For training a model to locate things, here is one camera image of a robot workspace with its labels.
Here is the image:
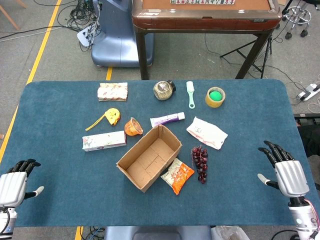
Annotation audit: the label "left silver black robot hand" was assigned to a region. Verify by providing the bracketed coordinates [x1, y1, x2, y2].
[0, 158, 45, 208]

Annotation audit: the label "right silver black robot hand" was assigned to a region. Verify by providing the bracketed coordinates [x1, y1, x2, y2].
[257, 140, 311, 199]

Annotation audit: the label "purple grape bunch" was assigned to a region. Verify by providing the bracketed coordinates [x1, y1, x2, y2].
[191, 145, 209, 185]

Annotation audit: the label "white pink snack bag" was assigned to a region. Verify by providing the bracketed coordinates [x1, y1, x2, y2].
[186, 116, 229, 151]

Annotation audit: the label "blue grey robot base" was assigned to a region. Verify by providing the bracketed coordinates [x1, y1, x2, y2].
[90, 0, 155, 68]

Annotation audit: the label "clear plastic bag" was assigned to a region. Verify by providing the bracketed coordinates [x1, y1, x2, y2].
[211, 225, 248, 240]

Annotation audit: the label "white and pink carton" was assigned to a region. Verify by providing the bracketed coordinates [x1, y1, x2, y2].
[81, 130, 128, 152]

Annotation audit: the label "orange white snack bag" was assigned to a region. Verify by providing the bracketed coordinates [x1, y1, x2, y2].
[160, 157, 195, 196]

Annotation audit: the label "open brown cardboard box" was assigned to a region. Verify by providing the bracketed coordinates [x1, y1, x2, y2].
[116, 124, 183, 193]

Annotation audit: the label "blue felt table cover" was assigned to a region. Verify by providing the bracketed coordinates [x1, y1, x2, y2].
[0, 79, 313, 228]

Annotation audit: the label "white grey power strip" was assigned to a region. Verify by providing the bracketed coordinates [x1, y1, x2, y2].
[296, 83, 320, 102]

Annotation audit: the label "green ball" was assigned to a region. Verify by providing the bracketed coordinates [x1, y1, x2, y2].
[208, 90, 223, 102]

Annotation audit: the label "yellow packing tape roll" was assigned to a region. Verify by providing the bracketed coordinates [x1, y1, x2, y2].
[205, 86, 227, 109]

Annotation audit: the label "yellow tape measure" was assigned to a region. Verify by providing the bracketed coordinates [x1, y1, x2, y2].
[85, 107, 122, 132]

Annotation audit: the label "mint green brush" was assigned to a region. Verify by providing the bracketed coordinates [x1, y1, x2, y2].
[185, 81, 196, 109]

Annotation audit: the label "orange jelly cup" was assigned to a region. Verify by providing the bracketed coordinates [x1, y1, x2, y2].
[124, 117, 144, 137]

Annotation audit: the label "white red patterned tissue pack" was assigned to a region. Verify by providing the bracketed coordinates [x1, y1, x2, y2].
[96, 82, 129, 103]

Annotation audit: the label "white purple toothpaste tube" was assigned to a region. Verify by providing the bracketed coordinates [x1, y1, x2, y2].
[149, 111, 186, 128]

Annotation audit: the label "grey blue robot torso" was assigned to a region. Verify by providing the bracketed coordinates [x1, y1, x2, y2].
[103, 225, 212, 240]

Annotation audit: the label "chrome stool with casters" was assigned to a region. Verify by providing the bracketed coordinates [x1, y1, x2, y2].
[281, 5, 313, 40]

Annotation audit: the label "white power strip with plugs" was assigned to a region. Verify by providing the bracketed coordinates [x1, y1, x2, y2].
[76, 23, 95, 48]

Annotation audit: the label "white chair wooden legs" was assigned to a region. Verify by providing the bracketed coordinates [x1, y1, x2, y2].
[0, 0, 28, 31]

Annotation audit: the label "brown mahjong table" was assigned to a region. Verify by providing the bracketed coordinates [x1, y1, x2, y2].
[131, 0, 282, 80]

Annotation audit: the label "mahjong tiles row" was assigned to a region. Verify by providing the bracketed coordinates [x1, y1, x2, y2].
[170, 0, 236, 5]

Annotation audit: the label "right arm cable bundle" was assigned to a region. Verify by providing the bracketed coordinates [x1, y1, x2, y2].
[303, 198, 320, 240]

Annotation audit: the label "black floor cable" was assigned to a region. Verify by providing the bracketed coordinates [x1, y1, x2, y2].
[0, 24, 65, 41]

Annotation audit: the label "black cable tangle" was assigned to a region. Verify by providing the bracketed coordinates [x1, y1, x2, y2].
[56, 0, 101, 34]

